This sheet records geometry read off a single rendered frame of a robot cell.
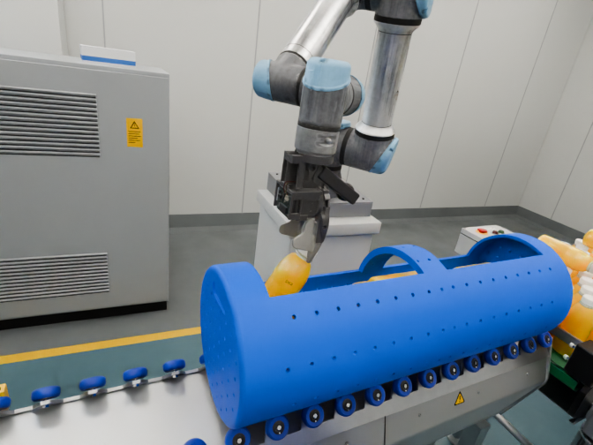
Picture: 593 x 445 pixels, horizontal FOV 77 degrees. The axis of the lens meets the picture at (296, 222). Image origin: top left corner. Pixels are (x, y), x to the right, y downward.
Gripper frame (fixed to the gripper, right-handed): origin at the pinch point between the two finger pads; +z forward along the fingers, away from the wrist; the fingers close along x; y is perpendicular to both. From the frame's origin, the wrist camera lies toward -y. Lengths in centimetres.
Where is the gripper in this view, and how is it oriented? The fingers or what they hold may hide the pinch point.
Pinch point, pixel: (307, 251)
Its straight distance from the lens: 75.0
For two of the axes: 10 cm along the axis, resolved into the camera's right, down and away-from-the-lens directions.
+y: -8.9, 0.4, -4.5
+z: -1.5, 9.1, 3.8
